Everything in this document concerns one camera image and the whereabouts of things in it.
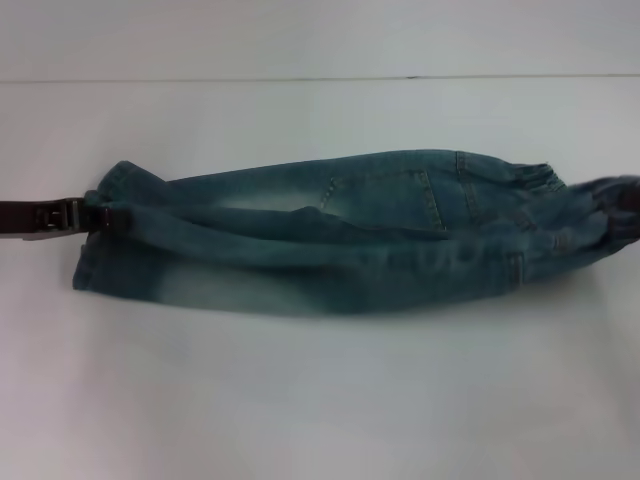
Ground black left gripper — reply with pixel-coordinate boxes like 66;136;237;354
0;196;127;244

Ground blue denim shorts with print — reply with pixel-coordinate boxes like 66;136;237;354
69;148;640;318

